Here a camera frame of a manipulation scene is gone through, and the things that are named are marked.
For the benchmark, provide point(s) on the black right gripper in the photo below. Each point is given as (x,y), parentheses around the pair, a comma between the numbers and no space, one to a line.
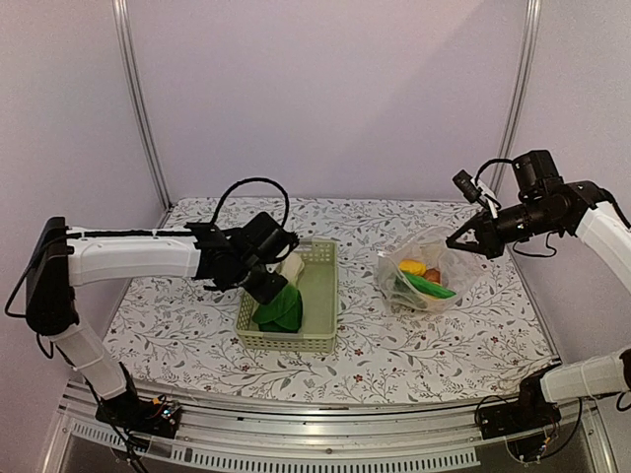
(488,237)

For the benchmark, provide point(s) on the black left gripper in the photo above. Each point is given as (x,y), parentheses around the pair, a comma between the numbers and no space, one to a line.
(266,293)

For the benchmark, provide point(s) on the brown potato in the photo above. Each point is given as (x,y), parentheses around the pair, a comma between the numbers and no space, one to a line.
(433,275)

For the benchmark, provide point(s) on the clear zip top bag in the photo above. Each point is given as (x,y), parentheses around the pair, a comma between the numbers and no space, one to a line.
(460,271)

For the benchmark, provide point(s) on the yellow lemon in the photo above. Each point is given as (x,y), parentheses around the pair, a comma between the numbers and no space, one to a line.
(412,267)

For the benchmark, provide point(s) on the bright green cucumber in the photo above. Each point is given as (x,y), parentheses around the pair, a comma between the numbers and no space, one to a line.
(428,288)

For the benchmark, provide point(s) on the green white bok choy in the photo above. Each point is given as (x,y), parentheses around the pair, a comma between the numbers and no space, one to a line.
(285,313)

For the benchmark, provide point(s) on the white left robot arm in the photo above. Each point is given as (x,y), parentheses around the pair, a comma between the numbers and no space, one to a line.
(67,258)

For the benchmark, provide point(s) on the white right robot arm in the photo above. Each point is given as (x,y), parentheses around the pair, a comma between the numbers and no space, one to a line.
(589,213)

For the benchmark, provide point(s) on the floral tablecloth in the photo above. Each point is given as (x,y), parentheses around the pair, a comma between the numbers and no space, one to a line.
(173,332)

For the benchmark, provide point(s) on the pale green perforated basket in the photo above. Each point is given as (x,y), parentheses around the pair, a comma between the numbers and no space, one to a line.
(317,285)

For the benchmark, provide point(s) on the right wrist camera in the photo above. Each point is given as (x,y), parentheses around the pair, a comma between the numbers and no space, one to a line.
(476,191)

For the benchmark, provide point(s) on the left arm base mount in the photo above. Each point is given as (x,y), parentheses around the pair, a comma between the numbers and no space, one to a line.
(159,417)

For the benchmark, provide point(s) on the aluminium front rail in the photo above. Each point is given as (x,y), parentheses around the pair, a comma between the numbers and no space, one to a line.
(223,433)

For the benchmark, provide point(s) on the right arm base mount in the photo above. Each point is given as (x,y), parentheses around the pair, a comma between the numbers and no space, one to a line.
(497,417)

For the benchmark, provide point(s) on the right aluminium corner post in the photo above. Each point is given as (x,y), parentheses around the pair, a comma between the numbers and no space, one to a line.
(526,58)

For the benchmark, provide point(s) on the aluminium corner post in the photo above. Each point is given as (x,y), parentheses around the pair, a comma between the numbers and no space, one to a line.
(526,58)
(133,80)

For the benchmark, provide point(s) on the left aluminium corner post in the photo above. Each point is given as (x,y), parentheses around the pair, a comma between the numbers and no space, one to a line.
(133,80)

